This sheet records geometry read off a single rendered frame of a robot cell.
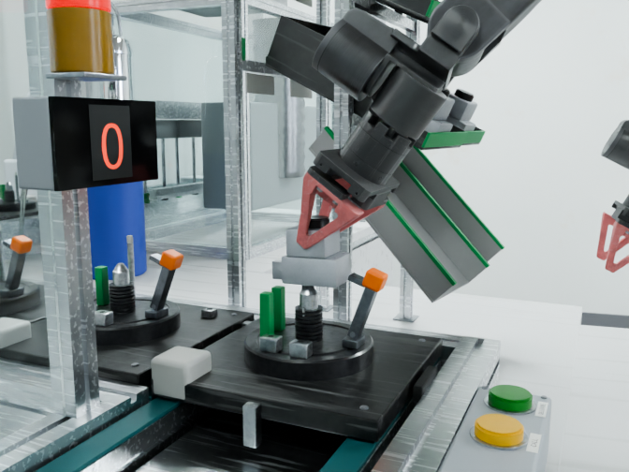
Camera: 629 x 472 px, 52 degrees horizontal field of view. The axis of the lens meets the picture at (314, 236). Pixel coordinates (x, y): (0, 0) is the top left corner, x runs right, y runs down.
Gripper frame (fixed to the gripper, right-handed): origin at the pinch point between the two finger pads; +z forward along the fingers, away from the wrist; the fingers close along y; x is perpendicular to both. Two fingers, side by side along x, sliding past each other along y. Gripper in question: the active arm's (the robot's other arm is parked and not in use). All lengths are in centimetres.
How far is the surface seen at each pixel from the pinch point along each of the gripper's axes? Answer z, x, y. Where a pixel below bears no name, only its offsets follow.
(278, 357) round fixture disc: 9.4, 6.0, 7.4
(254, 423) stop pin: 12.1, 9.0, 14.1
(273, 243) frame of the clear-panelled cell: 52, -34, -100
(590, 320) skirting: 73, 84, -355
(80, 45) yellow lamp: -8.5, -18.9, 21.5
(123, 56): 22, -75, -58
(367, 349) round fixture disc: 5.3, 12.0, 1.3
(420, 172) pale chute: -1.6, -3.1, -48.9
